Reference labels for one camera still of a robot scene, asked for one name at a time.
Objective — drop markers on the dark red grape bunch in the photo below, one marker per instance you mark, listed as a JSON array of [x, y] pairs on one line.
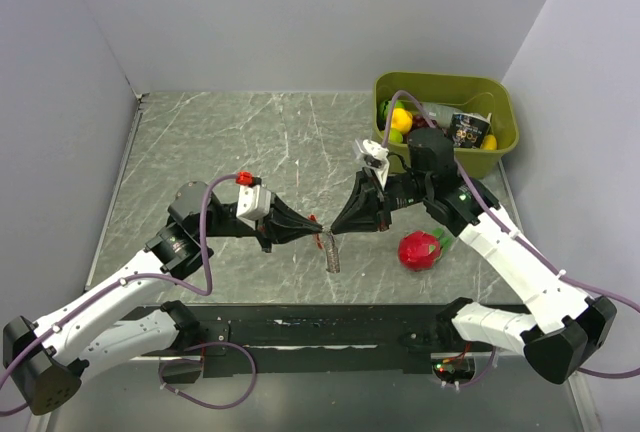
[[419, 122]]

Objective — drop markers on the green lime upper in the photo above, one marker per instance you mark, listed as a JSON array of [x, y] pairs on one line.
[[385, 106]]

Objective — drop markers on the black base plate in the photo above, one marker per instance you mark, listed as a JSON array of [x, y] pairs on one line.
[[273, 338]]

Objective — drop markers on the green lime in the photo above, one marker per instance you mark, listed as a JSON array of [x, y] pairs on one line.
[[385, 106], [395, 136]]

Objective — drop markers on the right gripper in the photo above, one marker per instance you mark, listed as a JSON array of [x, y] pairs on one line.
[[368, 207]]

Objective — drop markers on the small yellow fruit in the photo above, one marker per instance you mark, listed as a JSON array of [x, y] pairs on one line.
[[489, 143]]

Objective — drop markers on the red dragon fruit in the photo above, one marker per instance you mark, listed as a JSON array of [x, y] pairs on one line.
[[420, 250]]

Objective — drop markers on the aluminium frame rail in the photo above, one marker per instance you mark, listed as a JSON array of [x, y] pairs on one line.
[[324, 389]]

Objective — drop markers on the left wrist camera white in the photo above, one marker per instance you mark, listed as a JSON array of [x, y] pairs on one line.
[[254, 203]]

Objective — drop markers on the yellow lemon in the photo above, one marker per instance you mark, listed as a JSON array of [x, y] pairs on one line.
[[401, 120]]

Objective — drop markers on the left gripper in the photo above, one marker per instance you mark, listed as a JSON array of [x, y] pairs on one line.
[[283, 225]]

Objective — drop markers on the green lime lower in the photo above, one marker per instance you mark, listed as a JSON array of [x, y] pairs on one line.
[[395, 136]]

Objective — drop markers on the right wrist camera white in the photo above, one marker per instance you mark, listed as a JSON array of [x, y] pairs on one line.
[[375, 157]]

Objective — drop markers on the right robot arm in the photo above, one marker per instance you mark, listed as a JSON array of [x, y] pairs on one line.
[[562, 325]]

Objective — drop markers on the olive green plastic bin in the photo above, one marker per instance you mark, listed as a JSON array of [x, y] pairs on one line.
[[482, 96]]

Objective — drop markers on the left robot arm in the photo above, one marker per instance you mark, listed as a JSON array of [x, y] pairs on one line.
[[48, 359]]

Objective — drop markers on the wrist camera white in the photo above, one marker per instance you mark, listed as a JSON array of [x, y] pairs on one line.
[[375, 157], [254, 203]]

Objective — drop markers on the black drink carton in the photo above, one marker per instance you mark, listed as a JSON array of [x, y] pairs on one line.
[[468, 130]]

